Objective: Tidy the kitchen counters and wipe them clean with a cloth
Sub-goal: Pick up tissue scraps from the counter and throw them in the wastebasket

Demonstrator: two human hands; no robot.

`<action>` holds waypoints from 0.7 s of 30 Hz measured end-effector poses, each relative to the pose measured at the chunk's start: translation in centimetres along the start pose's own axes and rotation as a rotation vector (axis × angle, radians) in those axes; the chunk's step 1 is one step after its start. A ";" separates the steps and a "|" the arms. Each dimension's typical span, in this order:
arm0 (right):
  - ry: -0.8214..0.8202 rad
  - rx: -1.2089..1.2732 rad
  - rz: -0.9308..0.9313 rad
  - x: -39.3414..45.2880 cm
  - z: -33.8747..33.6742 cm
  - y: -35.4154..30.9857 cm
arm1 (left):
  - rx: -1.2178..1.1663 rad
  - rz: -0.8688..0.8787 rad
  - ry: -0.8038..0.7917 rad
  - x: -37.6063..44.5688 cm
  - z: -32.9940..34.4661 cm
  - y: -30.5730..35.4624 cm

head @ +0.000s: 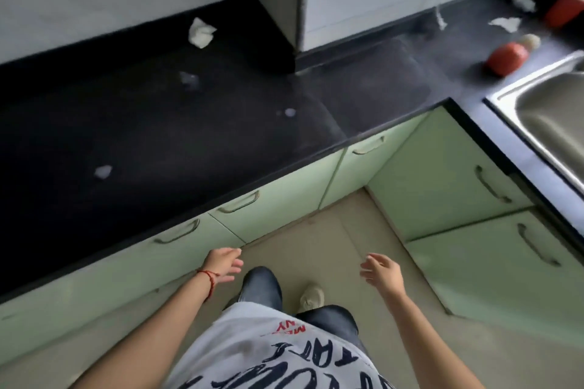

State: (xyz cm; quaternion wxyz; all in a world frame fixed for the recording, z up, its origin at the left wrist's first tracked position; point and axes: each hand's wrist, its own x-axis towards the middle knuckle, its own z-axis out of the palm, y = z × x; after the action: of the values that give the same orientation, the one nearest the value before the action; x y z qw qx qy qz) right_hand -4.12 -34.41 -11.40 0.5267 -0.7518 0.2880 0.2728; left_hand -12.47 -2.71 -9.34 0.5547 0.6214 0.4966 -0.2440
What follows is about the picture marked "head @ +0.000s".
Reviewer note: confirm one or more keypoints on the person's right hand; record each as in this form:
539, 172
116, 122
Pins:
385, 274

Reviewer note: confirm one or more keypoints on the person's left hand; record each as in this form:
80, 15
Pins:
221, 263

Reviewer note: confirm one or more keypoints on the white tissue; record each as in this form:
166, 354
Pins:
522, 2
200, 33
506, 23

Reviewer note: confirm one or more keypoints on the person's right forearm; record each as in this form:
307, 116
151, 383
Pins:
433, 347

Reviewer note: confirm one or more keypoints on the person's left forearm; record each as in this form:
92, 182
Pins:
146, 338

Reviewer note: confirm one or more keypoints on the black stone countertop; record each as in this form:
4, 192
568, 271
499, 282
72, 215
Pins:
182, 129

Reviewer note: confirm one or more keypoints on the dark blue jeans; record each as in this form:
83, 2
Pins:
260, 286

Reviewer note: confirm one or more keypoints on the white sneaker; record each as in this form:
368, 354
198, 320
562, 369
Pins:
311, 297

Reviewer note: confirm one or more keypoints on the white printed t-shirt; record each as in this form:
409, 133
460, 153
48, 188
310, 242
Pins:
246, 347

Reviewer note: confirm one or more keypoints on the stainless steel sink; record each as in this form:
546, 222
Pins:
547, 115

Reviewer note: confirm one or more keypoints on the round red fruit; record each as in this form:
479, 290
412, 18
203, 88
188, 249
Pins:
506, 59

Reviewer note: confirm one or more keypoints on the white paper strip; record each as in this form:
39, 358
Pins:
440, 19

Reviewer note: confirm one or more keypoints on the flat white tissue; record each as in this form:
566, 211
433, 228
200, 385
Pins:
506, 23

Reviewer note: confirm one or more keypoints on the red container white lid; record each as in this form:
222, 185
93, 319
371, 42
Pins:
565, 8

